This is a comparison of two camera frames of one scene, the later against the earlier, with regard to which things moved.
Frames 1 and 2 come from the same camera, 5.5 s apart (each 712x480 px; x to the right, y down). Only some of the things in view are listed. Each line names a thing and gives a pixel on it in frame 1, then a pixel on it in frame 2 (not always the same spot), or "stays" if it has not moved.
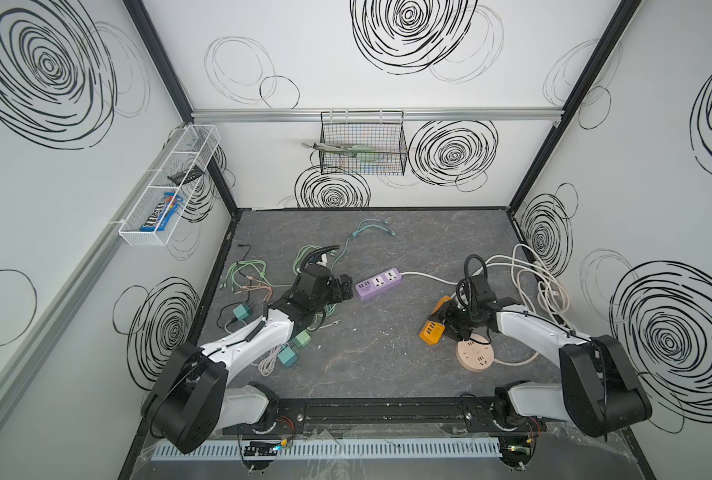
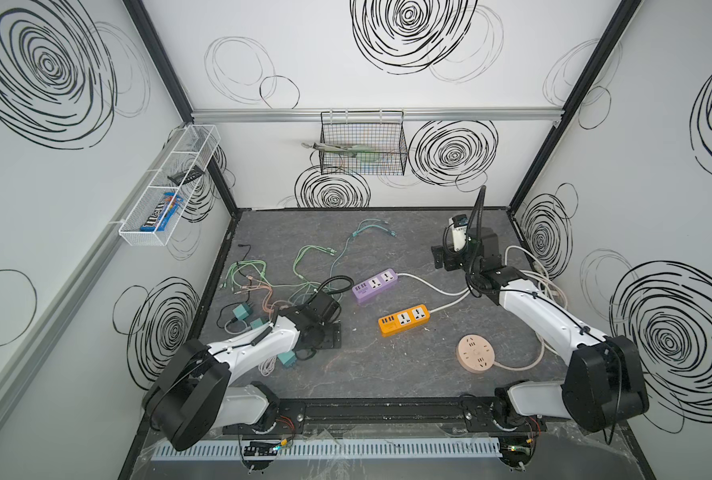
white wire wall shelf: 153,221 stays
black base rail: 458,415 stays
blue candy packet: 163,213 stays
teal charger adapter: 242,311 stays
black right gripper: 452,321 to 473,238
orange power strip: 431,333 to 396,322
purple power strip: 378,283 stays
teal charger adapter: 287,357 stays
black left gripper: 337,287 to 326,334
